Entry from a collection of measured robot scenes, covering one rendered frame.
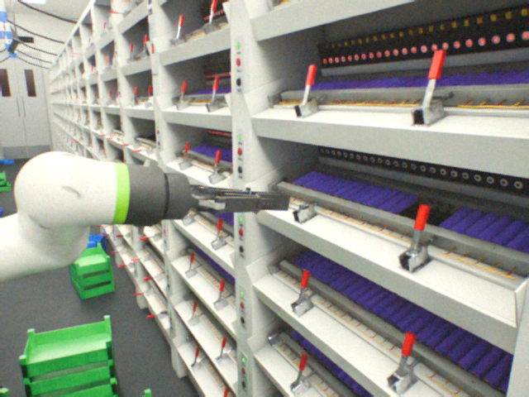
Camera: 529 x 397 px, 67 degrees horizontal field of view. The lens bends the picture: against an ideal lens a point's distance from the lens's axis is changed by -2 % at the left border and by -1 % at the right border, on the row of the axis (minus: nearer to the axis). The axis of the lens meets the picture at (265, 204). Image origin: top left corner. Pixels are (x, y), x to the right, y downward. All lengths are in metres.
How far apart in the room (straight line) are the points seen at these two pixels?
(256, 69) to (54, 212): 0.53
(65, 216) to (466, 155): 0.50
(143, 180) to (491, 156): 0.45
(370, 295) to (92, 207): 0.54
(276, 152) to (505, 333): 0.61
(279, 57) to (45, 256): 0.61
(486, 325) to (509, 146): 0.21
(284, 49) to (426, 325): 0.63
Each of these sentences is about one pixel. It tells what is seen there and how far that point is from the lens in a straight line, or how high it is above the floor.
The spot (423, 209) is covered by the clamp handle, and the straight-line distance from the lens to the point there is 0.59.
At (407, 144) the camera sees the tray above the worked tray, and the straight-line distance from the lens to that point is 0.57.
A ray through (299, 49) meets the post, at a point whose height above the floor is 1.30.
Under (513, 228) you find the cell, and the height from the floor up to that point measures 1.02.
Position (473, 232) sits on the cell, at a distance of 0.63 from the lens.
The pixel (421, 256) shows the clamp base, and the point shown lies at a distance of 0.60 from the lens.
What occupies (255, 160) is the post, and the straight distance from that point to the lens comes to 0.92.
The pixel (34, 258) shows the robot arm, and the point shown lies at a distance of 0.69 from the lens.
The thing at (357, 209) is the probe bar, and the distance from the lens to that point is 0.72.
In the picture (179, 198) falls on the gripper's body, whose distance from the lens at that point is 0.62.
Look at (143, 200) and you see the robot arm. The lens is 0.60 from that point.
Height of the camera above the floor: 1.18
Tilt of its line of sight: 15 degrees down
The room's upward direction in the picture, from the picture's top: straight up
